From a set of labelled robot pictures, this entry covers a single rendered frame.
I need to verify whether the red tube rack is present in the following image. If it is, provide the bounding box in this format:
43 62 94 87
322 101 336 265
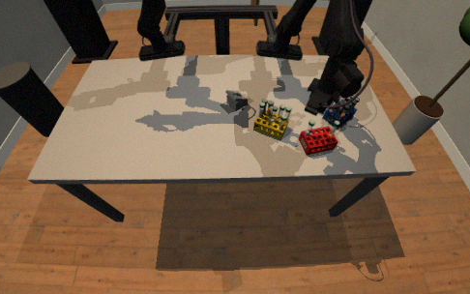
299 127 338 155

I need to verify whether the yellow tube rack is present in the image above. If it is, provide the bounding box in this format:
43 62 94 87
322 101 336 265
253 110 289 140

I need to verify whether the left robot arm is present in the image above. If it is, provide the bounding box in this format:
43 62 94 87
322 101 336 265
258 0 365 98

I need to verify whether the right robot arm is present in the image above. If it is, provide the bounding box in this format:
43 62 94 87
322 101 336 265
137 0 183 57

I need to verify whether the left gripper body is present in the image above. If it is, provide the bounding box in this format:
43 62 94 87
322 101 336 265
307 73 340 110

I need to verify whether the blue tube rack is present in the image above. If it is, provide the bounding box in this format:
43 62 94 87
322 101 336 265
323 107 357 129

